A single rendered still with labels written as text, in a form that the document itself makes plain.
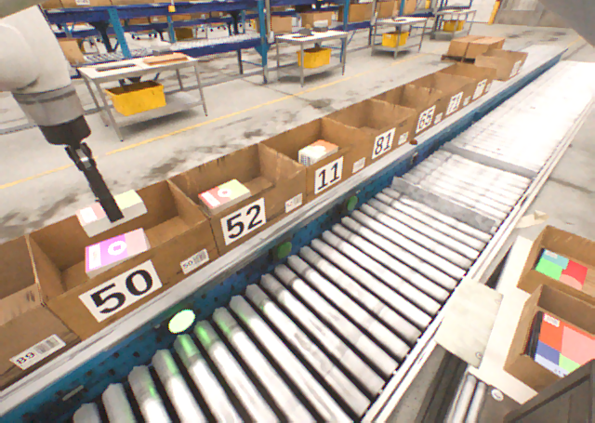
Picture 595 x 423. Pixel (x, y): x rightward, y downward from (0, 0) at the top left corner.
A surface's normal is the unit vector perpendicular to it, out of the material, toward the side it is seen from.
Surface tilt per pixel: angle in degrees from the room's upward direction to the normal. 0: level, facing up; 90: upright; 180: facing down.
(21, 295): 1
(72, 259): 90
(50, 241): 90
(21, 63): 94
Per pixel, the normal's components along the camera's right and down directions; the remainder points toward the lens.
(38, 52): 0.85, 0.32
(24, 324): 0.69, 0.44
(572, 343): -0.02, -0.78
